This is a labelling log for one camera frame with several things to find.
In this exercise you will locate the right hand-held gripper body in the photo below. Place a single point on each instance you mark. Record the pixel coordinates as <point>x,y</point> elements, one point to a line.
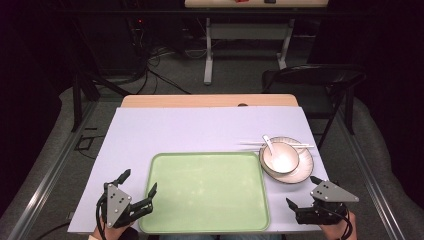
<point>330,200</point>

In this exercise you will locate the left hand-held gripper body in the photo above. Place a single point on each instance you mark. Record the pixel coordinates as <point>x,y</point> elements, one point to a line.
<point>116,203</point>

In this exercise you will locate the person's left hand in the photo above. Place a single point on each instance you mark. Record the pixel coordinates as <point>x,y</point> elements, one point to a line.
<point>113,234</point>

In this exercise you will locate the person's right hand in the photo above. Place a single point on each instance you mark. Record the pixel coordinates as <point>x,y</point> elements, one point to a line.
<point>340,231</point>

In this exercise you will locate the white plate with dark rim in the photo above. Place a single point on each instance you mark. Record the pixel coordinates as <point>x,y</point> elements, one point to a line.
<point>305,168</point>

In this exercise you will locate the white ceramic bowl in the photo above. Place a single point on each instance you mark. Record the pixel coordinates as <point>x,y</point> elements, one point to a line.
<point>283,161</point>

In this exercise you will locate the light green plastic tray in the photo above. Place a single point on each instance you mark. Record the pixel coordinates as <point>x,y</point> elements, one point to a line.
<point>206,193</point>

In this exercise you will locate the white ceramic spoon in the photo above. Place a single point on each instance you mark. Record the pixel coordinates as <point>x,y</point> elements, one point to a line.
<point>268,143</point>

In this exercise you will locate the pale lilac table mat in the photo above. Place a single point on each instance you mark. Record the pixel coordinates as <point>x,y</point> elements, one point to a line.
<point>186,130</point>

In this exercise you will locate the white chopstick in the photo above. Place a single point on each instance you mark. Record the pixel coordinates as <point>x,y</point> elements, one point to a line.
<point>250,145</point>
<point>253,143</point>

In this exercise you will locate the black metal stand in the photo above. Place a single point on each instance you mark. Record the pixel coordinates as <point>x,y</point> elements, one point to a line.
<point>77,100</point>

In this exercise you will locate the black folding chair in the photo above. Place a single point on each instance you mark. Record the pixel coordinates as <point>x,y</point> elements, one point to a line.
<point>316,78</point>

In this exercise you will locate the light wooden table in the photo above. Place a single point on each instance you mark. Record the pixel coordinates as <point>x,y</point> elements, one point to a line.
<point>206,100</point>

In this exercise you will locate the dark equipment with red light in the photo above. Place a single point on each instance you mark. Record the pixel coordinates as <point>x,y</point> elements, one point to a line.
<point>138,30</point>

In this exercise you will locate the desk with grey metal legs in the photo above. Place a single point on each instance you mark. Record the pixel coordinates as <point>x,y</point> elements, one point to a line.
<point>248,31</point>

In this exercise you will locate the silver metal floor rail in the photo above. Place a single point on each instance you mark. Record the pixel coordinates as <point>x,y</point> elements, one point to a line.
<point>50,180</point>
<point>370,180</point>

